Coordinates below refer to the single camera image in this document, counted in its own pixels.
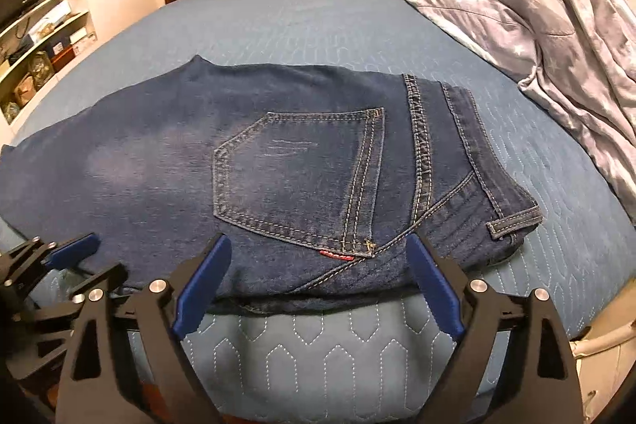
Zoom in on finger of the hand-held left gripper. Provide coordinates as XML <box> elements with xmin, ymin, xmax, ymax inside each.
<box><xmin>25</xmin><ymin>262</ymin><xmax>129</xmax><ymax>323</ymax></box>
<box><xmin>0</xmin><ymin>232</ymin><xmax>99</xmax><ymax>294</ymax></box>

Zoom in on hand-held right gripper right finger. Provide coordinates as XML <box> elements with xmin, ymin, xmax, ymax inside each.
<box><xmin>405</xmin><ymin>232</ymin><xmax>584</xmax><ymax>424</ymax></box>

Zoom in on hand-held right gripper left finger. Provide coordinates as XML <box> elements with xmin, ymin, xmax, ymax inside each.
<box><xmin>54</xmin><ymin>232</ymin><xmax>234</xmax><ymax>424</ymax></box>

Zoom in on dark blue denim pants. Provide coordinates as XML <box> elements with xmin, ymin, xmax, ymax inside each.
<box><xmin>0</xmin><ymin>55</ymin><xmax>543</xmax><ymax>313</ymax></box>

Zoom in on glass jar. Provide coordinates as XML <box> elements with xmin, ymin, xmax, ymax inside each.
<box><xmin>27</xmin><ymin>51</ymin><xmax>50</xmax><ymax>79</ymax></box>

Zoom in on dark brown box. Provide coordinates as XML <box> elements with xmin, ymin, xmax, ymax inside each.
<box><xmin>51</xmin><ymin>46</ymin><xmax>75</xmax><ymax>71</ymax></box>

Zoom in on white shelf unit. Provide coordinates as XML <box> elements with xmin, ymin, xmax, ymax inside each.
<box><xmin>0</xmin><ymin>0</ymin><xmax>97</xmax><ymax>127</ymax></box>

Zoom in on blue quilted bed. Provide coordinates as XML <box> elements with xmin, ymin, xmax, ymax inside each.
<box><xmin>0</xmin><ymin>0</ymin><xmax>636</xmax><ymax>424</ymax></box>

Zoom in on grey star-print blanket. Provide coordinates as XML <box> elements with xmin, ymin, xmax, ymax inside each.
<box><xmin>400</xmin><ymin>0</ymin><xmax>636</xmax><ymax>223</ymax></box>

